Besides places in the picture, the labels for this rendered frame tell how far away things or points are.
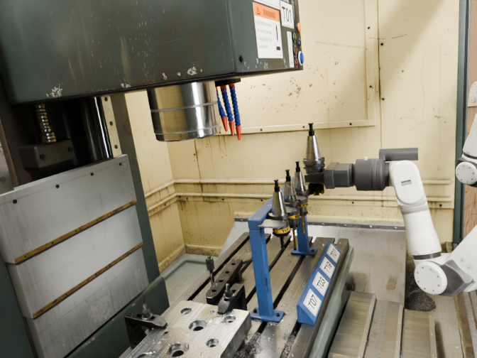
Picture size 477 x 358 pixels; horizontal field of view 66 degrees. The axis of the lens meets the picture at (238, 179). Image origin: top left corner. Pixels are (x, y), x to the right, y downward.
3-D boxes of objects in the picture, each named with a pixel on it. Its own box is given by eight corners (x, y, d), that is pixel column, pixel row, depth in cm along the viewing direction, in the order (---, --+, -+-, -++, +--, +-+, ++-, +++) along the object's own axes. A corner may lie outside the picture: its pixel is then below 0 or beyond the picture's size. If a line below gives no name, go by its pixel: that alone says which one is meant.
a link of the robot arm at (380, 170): (374, 190, 106) (419, 191, 101) (370, 190, 96) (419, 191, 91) (374, 151, 106) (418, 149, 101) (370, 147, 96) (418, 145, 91)
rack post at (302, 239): (317, 250, 153) (312, 182, 146) (314, 256, 149) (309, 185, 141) (294, 248, 158) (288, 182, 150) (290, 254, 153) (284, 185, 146)
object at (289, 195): (284, 198, 122) (282, 178, 120) (298, 197, 120) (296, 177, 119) (282, 202, 118) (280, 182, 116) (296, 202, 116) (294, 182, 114)
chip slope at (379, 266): (406, 275, 178) (405, 224, 172) (401, 385, 118) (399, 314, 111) (240, 258, 217) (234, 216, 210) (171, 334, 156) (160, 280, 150)
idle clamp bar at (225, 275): (244, 274, 142) (243, 259, 140) (218, 315, 118) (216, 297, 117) (232, 273, 143) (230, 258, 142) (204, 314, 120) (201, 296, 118)
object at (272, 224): (288, 222, 106) (287, 219, 106) (282, 229, 101) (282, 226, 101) (265, 221, 109) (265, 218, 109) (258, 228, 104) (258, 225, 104)
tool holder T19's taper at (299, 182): (295, 187, 131) (294, 169, 130) (307, 187, 129) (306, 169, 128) (291, 192, 127) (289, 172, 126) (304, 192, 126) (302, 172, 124)
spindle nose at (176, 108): (174, 133, 99) (167, 87, 96) (231, 128, 94) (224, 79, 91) (142, 144, 85) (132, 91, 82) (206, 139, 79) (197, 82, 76)
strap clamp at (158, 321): (174, 350, 105) (165, 304, 102) (167, 358, 102) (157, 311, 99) (138, 341, 111) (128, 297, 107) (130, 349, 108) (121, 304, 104)
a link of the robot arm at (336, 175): (331, 153, 110) (374, 151, 104) (333, 184, 112) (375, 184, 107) (322, 163, 99) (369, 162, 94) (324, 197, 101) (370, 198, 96)
